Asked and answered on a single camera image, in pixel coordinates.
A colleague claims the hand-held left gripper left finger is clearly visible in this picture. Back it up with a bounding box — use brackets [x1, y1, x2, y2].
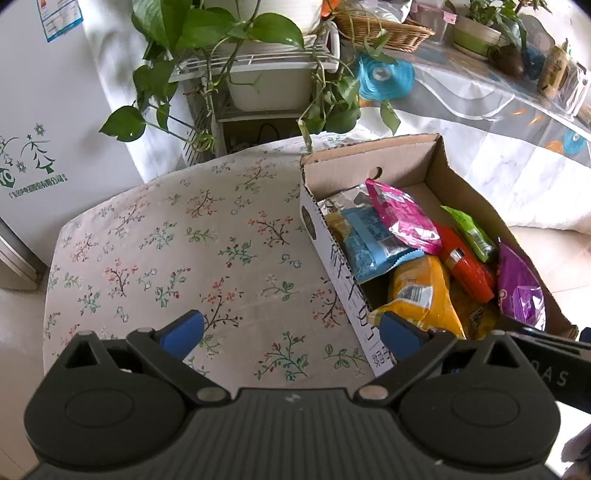
[62, 310, 229, 408]

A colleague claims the yellow white striped snack packet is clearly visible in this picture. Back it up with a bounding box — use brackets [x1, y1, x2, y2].
[369, 255, 467, 340]

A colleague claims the white plant stand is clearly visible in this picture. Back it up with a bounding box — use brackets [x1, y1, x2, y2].
[168, 21, 342, 167]

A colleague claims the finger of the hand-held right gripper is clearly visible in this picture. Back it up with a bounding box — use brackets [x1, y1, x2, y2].
[505, 327, 580, 347]

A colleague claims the large white plant pot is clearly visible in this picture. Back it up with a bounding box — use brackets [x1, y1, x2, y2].
[203, 0, 324, 35]

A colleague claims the black cable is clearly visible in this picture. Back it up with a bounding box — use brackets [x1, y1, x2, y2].
[252, 121, 282, 144]

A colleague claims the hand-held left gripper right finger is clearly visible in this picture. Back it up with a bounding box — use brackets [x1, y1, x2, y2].
[355, 310, 532, 407]

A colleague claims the pink lidded container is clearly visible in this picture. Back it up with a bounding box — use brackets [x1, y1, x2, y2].
[411, 0, 458, 26]

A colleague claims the yellow waffle snack packet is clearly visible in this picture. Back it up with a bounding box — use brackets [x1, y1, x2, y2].
[450, 281, 504, 340]

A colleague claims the orange snack packet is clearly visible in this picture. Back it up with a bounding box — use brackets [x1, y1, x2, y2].
[434, 224, 497, 303]

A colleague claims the green pothos plant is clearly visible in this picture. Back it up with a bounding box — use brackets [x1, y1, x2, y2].
[99, 0, 402, 153]

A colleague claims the blue ribbon roll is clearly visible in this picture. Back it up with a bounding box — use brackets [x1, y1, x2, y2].
[358, 53, 416, 101]

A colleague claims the green snack packet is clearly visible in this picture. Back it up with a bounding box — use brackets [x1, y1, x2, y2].
[441, 205, 498, 264]

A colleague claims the white freezer with tree print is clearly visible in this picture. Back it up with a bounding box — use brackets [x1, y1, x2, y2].
[0, 0, 153, 291]

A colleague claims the clear plastic table cover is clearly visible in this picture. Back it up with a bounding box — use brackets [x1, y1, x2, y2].
[355, 41, 591, 232]

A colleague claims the clear plastic packet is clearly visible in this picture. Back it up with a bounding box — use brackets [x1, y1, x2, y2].
[318, 185, 375, 217]

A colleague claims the small potted plant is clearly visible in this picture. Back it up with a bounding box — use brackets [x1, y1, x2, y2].
[450, 0, 529, 58]

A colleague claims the wicker basket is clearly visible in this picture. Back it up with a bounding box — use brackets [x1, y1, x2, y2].
[332, 9, 435, 52]

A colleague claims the clear plastic bag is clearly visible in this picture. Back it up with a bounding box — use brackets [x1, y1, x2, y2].
[564, 64, 591, 118]

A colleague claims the beige bottle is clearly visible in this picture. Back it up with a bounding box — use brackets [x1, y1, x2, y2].
[538, 44, 571, 97]

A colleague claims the purple snack packet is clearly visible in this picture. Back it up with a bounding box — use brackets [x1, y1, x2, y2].
[496, 240, 548, 330]

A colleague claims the printed cardboard box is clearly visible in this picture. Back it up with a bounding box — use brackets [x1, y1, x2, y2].
[299, 134, 580, 379]

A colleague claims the pink snack packet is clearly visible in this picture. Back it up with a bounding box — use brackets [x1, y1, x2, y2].
[365, 179, 444, 256]

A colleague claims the white square plant pot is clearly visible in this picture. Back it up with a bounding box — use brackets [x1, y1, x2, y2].
[226, 60, 319, 112]

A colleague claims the small blue tape roll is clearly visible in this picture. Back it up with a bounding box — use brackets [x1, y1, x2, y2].
[561, 129, 588, 156]

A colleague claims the light blue snack packet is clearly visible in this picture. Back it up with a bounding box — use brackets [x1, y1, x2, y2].
[339, 207, 426, 284]

